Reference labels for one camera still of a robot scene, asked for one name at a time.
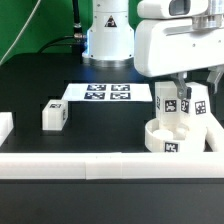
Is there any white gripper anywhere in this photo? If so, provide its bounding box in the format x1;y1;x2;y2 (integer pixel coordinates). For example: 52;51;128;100
134;19;224;100

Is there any white round stool seat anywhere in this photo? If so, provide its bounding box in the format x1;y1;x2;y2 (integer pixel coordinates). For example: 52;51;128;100
145;118;207;153

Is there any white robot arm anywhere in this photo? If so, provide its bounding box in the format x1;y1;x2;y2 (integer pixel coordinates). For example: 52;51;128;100
82;0;224;99

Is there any white AprilTag marker sheet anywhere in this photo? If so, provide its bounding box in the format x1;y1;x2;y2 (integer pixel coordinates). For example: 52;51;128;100
62;83;152;102

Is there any white front fence bar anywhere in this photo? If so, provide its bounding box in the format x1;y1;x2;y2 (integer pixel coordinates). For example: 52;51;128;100
0;152;224;180

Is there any white left fence block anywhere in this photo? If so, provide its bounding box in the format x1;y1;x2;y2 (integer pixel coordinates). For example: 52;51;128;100
0;112;14;147

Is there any black cable horizontal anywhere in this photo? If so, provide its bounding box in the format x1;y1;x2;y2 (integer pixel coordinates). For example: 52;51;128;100
38;33;87;54

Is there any black cable vertical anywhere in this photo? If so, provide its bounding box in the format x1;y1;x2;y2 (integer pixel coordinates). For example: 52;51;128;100
72;0;82;29

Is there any grey thin cable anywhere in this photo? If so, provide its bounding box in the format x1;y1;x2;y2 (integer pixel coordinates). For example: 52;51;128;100
0;0;43;66

